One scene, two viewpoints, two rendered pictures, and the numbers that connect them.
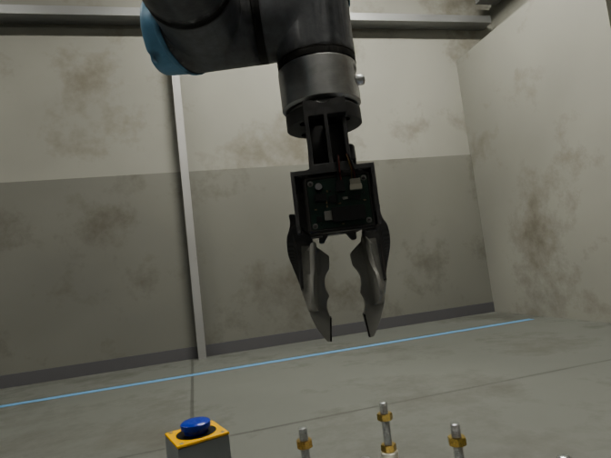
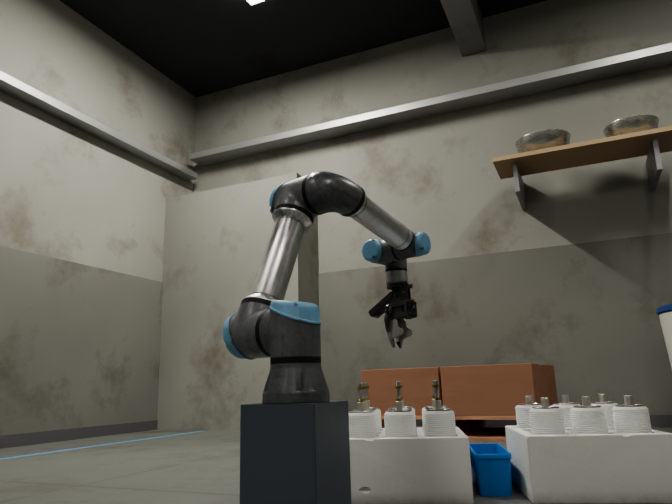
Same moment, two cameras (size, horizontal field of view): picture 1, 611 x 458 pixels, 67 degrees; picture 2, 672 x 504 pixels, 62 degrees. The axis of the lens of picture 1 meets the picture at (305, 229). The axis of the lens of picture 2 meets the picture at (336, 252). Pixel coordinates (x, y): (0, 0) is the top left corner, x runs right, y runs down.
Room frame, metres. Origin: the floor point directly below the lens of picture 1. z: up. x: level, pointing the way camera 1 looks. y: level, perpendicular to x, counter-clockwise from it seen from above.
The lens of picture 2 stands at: (-0.56, 1.59, 0.34)
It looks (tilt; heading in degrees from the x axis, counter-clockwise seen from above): 13 degrees up; 308
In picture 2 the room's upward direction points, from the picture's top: 2 degrees counter-clockwise
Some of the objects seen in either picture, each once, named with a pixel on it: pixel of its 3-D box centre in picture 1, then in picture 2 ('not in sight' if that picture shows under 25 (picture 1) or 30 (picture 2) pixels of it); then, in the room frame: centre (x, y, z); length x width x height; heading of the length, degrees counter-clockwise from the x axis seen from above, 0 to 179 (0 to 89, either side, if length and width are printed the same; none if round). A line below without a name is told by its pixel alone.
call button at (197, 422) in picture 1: (195, 428); not in sight; (0.66, 0.18, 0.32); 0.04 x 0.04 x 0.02
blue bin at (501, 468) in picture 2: not in sight; (489, 467); (0.24, -0.22, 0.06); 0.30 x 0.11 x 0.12; 119
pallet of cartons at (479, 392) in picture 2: not in sight; (460, 400); (1.13, -1.89, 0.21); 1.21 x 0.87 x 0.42; 14
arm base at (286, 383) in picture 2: not in sight; (295, 379); (0.31, 0.62, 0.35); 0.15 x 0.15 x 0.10
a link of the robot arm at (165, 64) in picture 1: (203, 21); (382, 251); (0.42, 0.07, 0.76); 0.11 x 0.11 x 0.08; 89
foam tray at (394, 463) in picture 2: not in sight; (403, 461); (0.44, -0.03, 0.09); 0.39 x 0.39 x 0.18; 30
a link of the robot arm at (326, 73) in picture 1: (323, 94); (397, 278); (0.43, -0.03, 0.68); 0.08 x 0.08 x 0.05
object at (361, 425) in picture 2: not in sight; (362, 443); (0.49, 0.13, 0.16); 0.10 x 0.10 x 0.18
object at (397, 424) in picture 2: not in sight; (401, 442); (0.39, 0.07, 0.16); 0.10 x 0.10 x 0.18
